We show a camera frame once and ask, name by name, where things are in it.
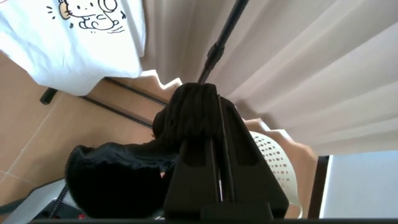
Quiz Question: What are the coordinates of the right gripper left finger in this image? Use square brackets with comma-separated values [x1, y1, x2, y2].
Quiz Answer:
[163, 136, 223, 219]

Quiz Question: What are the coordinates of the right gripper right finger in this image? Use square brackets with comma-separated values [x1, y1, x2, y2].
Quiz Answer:
[217, 96, 290, 219]

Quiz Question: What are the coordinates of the black garment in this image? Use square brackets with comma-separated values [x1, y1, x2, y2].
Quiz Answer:
[64, 82, 224, 219]

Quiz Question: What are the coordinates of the white printed t-shirt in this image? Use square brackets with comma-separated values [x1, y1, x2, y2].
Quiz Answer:
[0, 0, 147, 97]

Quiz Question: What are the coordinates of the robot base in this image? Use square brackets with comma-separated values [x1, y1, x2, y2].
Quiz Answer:
[0, 179, 90, 220]

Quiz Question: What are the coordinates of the white laundry basket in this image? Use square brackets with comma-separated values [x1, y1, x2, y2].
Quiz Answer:
[248, 130, 304, 219]

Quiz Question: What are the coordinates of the black clothes rack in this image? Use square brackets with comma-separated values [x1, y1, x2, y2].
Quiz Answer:
[39, 0, 250, 129]

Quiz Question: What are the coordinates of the black cable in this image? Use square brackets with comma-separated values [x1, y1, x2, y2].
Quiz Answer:
[49, 184, 70, 218]

